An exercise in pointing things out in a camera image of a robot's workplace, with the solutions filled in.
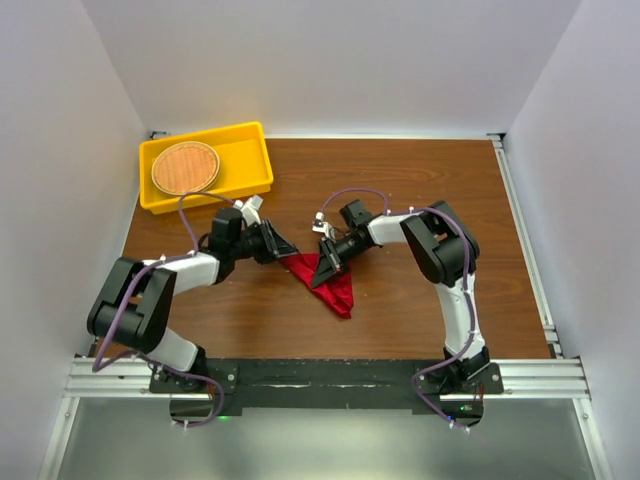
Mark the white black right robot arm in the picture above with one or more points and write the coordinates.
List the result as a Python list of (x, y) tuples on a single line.
[(445, 253)]

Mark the red cloth napkin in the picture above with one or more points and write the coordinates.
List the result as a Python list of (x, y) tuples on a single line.
[(336, 294)]

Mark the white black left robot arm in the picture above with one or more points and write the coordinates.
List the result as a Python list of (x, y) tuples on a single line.
[(132, 308)]

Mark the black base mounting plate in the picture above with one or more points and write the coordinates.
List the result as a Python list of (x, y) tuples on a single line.
[(348, 384)]

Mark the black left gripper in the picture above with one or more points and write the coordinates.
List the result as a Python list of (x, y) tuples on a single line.
[(272, 242)]

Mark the aluminium frame rail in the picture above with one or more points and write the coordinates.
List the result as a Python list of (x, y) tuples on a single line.
[(113, 425)]

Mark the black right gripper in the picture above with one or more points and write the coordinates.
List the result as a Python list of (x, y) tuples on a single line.
[(330, 263)]

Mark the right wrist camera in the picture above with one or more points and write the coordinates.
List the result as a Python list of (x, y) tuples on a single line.
[(320, 225)]

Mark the round woven coaster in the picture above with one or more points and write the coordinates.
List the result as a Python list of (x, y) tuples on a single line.
[(185, 167)]

